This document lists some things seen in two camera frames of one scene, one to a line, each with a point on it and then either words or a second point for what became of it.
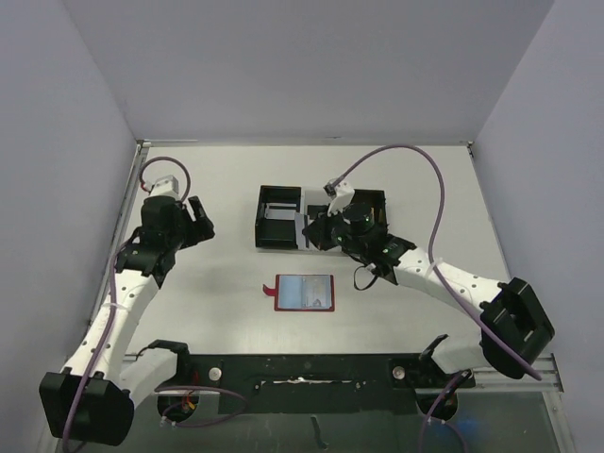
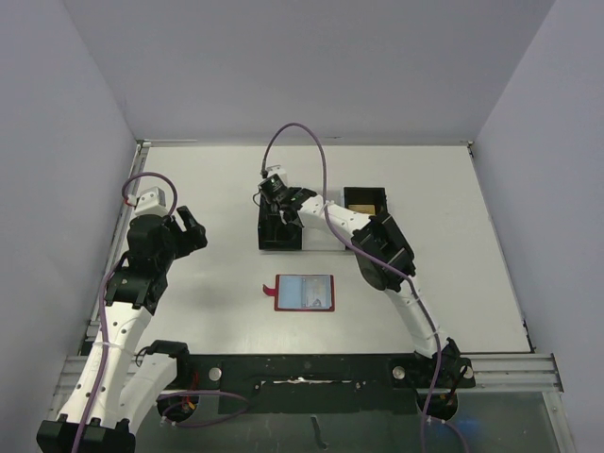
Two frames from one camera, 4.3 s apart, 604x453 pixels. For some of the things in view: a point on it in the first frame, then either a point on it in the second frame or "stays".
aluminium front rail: x=549 y=381 stays
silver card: x=316 y=291 stays
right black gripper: x=321 y=231 → x=276 y=208
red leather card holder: x=303 y=293 stays
